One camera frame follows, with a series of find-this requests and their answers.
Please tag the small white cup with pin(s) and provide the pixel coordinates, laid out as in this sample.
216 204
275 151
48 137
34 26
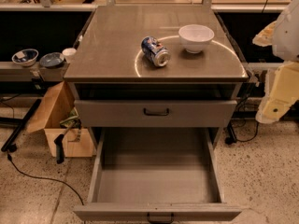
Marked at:
69 54

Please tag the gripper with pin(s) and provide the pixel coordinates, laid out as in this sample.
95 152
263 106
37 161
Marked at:
288 36

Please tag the black handled tool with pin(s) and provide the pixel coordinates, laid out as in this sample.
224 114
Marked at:
59 143

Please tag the grey top drawer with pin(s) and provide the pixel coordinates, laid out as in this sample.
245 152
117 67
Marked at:
148 113

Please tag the grey drawer cabinet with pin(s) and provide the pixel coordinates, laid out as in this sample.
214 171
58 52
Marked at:
111 66

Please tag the blue soda can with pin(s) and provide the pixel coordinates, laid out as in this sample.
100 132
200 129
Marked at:
155 51

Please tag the grey drawer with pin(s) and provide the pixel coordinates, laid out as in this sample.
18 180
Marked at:
148 113
155 175

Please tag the white bowl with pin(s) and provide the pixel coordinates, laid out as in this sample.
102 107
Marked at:
195 37

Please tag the black pole on floor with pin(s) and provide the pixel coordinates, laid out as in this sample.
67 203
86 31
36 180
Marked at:
17 125

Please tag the cardboard box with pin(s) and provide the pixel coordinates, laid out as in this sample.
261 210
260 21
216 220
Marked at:
56 106

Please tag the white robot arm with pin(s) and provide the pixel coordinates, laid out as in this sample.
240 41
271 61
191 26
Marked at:
290 14

